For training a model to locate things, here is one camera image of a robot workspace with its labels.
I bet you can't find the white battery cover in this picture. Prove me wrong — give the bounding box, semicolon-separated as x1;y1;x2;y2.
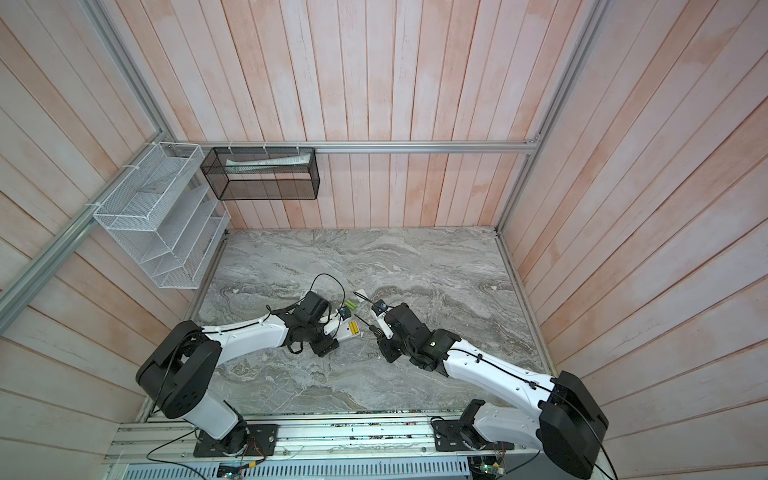
354;290;370;302

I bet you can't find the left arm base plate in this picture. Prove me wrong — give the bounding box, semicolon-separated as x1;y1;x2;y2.
193;423;279;458

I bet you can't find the green circuit board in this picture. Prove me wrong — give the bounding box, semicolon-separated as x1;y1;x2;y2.
216;464;248;480

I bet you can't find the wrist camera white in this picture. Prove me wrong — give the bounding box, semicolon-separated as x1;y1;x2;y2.
323;307;352;337
372;300;394;340

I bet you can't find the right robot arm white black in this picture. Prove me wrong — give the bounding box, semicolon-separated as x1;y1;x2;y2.
372;301;609;479

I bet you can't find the black mesh wall basket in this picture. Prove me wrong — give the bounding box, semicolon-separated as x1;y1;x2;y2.
201;146;321;201

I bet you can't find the white air conditioner remote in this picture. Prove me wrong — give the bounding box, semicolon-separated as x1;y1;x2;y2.
335;319;361;342

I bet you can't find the white mesh wall shelf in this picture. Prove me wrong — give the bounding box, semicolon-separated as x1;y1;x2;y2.
94;142;230;290

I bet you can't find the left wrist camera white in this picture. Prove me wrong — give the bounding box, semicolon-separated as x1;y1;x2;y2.
323;307;352;337

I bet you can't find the white paper in basket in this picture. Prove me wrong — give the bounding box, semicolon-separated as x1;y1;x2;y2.
224;153;312;174

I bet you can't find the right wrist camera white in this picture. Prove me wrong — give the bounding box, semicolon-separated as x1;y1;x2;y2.
372;300;394;340

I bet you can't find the aluminium mounting rail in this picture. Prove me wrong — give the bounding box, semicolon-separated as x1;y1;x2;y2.
101;412;601;466

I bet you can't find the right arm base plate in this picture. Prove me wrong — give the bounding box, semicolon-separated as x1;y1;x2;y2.
429;416;515;452

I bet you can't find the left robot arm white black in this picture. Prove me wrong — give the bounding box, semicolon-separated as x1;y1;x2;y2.
136;291;341;456

